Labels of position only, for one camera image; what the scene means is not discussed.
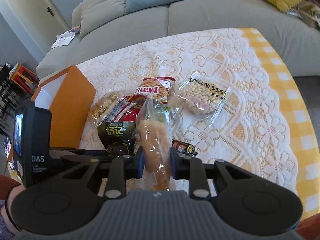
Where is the dark sausage stick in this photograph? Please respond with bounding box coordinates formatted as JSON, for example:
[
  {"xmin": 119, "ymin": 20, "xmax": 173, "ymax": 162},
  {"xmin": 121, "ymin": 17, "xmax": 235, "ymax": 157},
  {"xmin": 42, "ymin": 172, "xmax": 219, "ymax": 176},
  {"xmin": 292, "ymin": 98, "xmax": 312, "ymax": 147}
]
[{"xmin": 172, "ymin": 140, "xmax": 198, "ymax": 157}]

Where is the dark green snack packet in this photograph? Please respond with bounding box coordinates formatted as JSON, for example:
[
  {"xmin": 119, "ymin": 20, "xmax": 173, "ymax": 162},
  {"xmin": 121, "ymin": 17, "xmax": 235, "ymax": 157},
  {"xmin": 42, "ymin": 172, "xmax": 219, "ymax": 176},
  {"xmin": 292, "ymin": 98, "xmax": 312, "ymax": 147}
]
[{"xmin": 97, "ymin": 121, "xmax": 136, "ymax": 156}]

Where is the long bread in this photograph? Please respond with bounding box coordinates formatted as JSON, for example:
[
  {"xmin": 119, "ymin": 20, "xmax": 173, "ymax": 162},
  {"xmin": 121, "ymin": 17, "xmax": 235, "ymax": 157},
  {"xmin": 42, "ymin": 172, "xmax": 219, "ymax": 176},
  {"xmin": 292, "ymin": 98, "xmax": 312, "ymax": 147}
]
[{"xmin": 136, "ymin": 96, "xmax": 172, "ymax": 191}]

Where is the red foil snack bag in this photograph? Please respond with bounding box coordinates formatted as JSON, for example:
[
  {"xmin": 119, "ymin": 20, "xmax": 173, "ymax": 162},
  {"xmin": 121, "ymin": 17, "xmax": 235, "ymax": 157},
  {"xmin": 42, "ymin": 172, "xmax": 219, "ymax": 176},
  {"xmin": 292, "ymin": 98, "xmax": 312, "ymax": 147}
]
[{"xmin": 105, "ymin": 92, "xmax": 146, "ymax": 122}]

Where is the waffle cookies clear bag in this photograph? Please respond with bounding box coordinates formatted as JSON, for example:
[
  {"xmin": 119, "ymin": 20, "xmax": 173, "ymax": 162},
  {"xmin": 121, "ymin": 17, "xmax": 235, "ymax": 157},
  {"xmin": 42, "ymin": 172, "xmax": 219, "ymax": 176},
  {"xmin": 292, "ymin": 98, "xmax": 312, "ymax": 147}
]
[{"xmin": 88, "ymin": 92, "xmax": 124, "ymax": 127}]

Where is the clear bag of peanuts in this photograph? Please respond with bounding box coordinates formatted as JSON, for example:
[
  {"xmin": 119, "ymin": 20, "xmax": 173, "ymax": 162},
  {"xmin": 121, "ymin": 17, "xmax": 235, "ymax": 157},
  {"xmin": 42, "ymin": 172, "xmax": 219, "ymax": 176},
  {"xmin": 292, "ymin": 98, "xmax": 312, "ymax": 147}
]
[{"xmin": 168, "ymin": 71, "xmax": 231, "ymax": 127}]

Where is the white lace tablecloth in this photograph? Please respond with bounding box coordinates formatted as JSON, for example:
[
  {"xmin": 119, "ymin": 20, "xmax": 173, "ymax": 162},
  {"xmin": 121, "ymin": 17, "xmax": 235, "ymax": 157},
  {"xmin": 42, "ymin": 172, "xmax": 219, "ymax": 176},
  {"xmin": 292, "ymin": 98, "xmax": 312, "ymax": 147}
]
[{"xmin": 78, "ymin": 28, "xmax": 298, "ymax": 191}]

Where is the orange cardboard box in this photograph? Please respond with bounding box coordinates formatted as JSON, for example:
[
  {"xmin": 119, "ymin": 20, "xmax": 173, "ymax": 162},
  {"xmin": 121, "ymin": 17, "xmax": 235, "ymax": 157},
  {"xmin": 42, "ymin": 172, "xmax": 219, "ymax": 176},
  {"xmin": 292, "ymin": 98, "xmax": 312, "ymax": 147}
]
[{"xmin": 31, "ymin": 65, "xmax": 96, "ymax": 148}]

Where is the small red orange chips bag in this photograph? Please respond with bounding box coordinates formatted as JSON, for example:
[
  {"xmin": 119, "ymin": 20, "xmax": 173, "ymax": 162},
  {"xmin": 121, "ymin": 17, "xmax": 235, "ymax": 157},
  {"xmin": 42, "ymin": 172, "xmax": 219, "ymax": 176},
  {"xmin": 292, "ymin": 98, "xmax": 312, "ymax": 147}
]
[{"xmin": 135, "ymin": 76, "xmax": 176, "ymax": 103}]

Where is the red yellow stool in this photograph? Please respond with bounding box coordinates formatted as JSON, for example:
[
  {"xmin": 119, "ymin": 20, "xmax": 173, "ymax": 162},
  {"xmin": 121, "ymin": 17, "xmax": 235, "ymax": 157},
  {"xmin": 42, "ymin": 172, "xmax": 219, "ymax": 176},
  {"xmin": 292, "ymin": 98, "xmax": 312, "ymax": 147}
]
[{"xmin": 9, "ymin": 63, "xmax": 39, "ymax": 95}]

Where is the white booklet on sofa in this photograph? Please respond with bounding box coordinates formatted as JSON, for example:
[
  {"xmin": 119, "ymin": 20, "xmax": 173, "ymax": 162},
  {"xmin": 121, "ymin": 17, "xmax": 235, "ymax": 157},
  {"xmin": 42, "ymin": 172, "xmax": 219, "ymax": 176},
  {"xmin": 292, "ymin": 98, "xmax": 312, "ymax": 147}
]
[{"xmin": 50, "ymin": 25, "xmax": 81, "ymax": 49}]

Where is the cream door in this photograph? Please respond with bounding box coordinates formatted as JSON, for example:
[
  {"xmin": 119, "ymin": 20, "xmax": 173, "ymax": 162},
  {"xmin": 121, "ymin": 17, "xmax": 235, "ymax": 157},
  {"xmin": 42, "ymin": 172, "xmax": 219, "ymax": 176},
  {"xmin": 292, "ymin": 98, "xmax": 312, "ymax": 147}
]
[{"xmin": 1, "ymin": 0, "xmax": 69, "ymax": 62}]

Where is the grey fabric sofa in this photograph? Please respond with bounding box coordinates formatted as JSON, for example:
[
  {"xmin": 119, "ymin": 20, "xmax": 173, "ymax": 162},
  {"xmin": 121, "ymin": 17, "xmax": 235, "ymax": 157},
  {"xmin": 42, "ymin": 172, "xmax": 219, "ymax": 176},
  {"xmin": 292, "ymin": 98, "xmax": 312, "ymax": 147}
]
[{"xmin": 36, "ymin": 0, "xmax": 319, "ymax": 79}]

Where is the beige cushion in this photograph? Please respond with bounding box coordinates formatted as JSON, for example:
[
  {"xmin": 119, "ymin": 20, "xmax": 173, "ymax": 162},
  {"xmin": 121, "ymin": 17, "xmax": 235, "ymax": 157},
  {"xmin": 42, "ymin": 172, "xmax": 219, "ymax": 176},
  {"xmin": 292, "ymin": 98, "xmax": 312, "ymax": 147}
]
[{"xmin": 80, "ymin": 0, "xmax": 126, "ymax": 37}]

